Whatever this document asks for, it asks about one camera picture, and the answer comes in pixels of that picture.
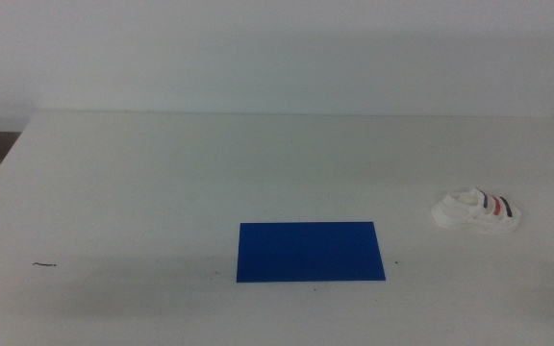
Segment white strappy toy sandal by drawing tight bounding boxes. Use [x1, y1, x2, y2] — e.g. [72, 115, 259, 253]
[430, 186, 522, 234]

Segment blue rectangular mat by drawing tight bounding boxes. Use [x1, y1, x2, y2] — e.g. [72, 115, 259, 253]
[236, 221, 387, 284]

